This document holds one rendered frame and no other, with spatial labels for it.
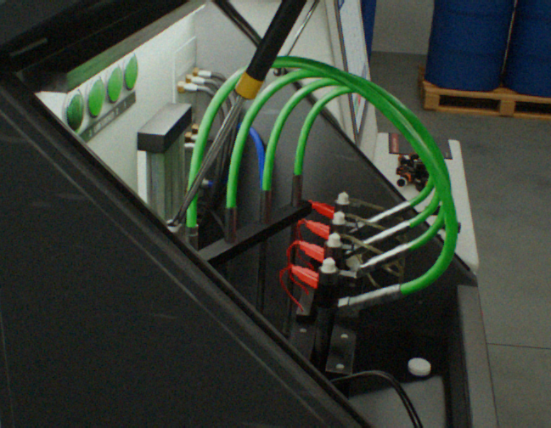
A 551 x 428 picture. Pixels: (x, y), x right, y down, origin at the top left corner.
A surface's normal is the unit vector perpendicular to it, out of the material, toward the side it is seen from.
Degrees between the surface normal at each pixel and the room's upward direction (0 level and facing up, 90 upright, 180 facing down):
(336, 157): 90
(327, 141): 90
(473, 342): 0
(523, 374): 0
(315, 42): 90
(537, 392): 0
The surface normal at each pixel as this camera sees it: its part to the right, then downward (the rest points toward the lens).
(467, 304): 0.05, -0.90
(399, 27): -0.07, 0.42
